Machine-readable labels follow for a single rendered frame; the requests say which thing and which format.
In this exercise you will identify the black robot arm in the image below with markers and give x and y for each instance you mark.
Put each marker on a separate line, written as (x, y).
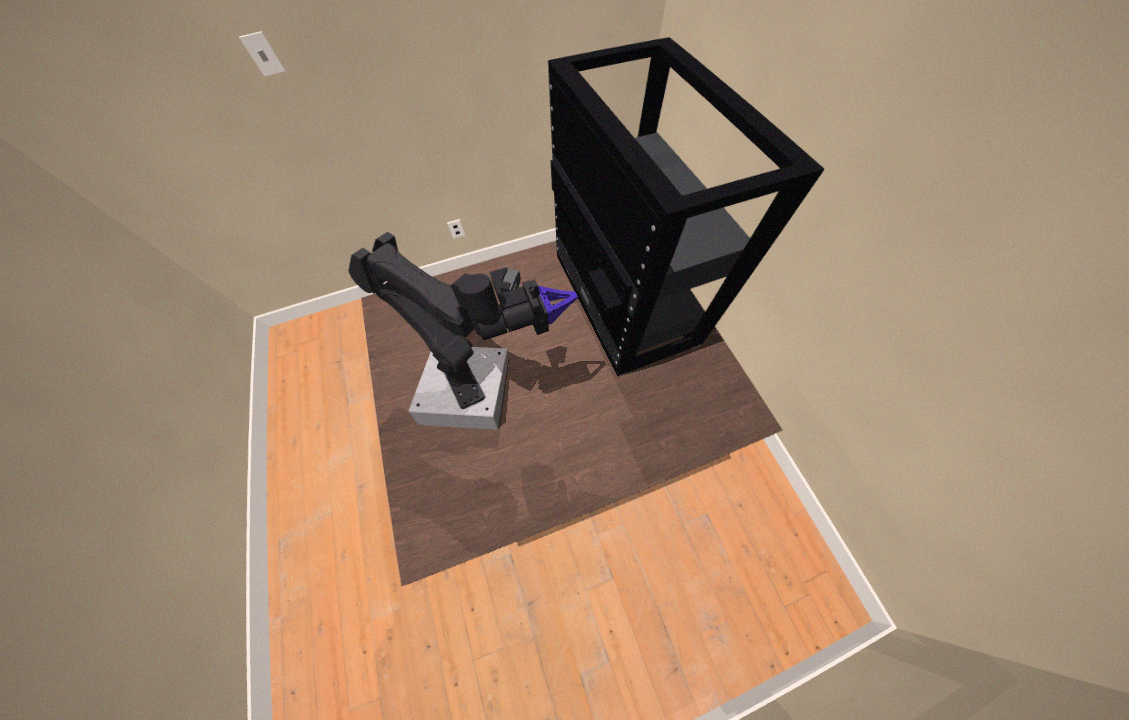
(437, 318)

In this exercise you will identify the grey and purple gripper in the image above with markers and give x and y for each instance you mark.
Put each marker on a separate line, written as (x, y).
(537, 311)

